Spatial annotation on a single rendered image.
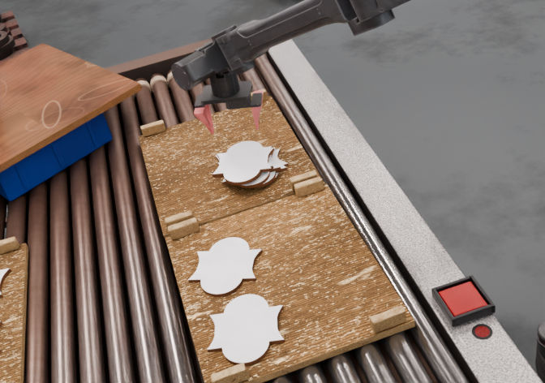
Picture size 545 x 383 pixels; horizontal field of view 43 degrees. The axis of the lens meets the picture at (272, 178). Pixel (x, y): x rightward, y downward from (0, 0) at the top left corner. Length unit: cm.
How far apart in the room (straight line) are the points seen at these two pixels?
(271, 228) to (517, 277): 134
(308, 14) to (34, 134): 83
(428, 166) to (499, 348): 193
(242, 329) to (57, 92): 92
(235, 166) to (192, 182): 12
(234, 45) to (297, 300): 47
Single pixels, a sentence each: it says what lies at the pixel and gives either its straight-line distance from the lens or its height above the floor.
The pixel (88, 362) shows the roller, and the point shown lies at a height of 92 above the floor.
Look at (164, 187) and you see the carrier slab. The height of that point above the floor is 94.
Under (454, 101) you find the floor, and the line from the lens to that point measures 345.
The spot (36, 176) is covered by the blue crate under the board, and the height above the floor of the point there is 95.
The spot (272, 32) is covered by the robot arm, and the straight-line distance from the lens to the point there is 120.
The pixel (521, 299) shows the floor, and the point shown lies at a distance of 249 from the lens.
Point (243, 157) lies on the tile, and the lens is 152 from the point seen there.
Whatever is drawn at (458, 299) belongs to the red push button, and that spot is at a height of 93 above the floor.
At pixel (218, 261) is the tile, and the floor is 94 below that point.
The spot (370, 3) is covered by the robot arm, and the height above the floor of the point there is 141.
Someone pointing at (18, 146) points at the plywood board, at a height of 104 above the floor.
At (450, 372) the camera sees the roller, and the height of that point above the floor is 92.
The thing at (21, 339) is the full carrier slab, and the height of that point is 94.
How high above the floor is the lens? 182
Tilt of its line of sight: 36 degrees down
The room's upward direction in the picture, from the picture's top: 13 degrees counter-clockwise
